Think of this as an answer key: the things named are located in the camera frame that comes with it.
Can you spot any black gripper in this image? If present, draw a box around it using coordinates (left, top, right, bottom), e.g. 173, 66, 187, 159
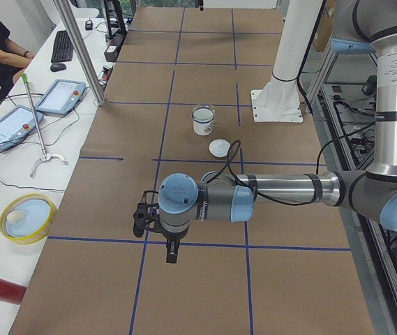
161, 228, 188, 263

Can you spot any teach pendant tablet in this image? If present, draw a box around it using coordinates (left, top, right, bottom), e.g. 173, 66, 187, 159
35, 79, 86, 116
0, 105, 36, 151

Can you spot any black box with label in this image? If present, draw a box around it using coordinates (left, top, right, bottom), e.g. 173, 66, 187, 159
104, 33, 126, 62

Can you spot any yellow tape roll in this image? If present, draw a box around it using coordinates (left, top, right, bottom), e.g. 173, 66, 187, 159
0, 193, 58, 245

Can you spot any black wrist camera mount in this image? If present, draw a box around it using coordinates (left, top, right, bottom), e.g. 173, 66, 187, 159
133, 202, 161, 238

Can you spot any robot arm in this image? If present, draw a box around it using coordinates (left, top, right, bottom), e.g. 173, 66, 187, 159
156, 1, 397, 263

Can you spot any near teach pendant tablet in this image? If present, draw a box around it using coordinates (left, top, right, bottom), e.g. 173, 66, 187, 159
0, 105, 36, 151

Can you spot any clear glass funnel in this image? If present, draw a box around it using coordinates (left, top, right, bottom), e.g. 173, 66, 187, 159
192, 104, 215, 124

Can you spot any metal reacher grabber stick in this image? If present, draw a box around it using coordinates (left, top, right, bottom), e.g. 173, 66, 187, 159
21, 73, 68, 178

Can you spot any aluminium frame post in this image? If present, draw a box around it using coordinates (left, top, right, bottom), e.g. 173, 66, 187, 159
54, 0, 105, 106

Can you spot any far teach pendant tablet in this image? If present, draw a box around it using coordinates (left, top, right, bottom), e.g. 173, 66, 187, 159
35, 79, 86, 116

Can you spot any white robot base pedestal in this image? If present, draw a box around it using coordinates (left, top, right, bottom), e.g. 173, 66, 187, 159
251, 0, 324, 123

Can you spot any white ceramic lid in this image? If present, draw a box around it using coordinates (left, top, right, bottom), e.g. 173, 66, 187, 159
209, 139, 231, 158

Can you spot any black keyboard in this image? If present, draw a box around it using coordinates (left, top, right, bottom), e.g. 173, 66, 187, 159
51, 30, 74, 63

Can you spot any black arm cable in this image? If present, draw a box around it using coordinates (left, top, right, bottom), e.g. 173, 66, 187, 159
141, 140, 328, 206

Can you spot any white enamel mug blue rim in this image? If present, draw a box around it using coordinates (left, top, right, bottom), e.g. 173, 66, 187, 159
193, 120, 214, 136

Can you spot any black computer mouse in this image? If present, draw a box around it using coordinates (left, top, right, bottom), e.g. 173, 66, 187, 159
50, 63, 66, 73

